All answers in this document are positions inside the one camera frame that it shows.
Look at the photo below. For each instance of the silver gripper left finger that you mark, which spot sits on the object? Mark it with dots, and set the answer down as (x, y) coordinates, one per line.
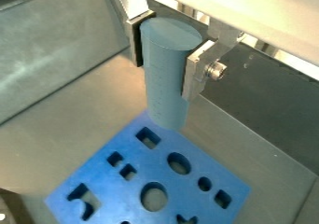
(136, 12)

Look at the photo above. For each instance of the grey-blue oval peg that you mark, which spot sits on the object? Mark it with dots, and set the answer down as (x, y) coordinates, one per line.
(169, 40)

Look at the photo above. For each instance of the dark round object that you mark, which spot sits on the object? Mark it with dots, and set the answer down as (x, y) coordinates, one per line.
(13, 208)

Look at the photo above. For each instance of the blue shape sorter board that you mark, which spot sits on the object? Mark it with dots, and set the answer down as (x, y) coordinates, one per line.
(150, 177)

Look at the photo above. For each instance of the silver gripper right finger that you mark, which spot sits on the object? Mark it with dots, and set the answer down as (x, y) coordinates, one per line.
(204, 65)

